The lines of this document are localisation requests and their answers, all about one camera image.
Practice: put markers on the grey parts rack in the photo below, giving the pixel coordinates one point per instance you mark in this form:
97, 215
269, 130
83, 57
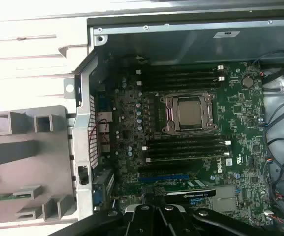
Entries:
45, 159

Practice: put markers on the black expansion slot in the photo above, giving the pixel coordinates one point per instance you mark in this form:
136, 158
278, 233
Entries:
164, 169

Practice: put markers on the black graphics card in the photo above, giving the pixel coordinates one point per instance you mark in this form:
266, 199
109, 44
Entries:
193, 193

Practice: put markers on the metal socket cover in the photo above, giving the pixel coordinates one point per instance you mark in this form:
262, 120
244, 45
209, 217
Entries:
172, 113

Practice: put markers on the grey metal drive cage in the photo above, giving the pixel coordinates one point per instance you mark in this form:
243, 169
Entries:
271, 110

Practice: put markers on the RAM slot with white clips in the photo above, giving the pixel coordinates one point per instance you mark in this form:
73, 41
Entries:
181, 69
186, 145
181, 80

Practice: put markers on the CPU socket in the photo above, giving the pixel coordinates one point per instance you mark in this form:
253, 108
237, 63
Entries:
211, 127

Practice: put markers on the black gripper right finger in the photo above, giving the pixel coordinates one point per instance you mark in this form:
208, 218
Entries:
173, 221

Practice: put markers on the green motherboard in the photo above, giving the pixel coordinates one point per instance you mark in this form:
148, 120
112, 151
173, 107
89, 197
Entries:
242, 118

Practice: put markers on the black and grey PC case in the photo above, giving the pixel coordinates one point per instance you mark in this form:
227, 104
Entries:
136, 41

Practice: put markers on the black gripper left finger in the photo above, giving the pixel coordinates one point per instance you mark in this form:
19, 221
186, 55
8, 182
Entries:
141, 221

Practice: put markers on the small sticker on case wall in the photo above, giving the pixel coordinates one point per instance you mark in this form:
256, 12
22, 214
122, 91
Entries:
226, 34

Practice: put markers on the silver coin battery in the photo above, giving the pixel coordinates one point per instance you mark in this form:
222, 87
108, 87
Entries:
247, 82

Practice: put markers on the silver CPU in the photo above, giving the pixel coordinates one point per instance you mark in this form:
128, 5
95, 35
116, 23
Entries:
190, 113

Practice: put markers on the blue expansion slot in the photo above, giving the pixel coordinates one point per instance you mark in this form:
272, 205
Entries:
164, 178

